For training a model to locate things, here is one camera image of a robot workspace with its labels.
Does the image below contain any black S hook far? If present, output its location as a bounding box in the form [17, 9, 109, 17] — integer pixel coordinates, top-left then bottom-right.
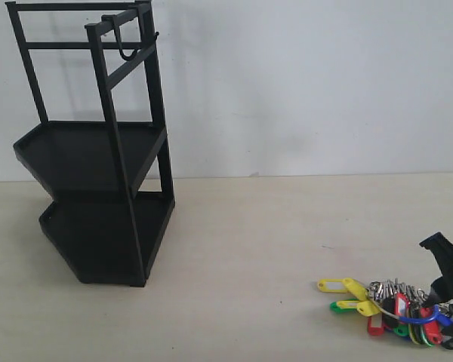
[101, 14, 141, 61]

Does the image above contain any black two-tier metal rack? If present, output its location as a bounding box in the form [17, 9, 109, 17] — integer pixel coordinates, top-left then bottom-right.
[6, 1, 175, 287]

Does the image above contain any bunch of colourful key tags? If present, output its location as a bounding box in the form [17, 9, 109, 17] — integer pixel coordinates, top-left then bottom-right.
[316, 278, 453, 351]

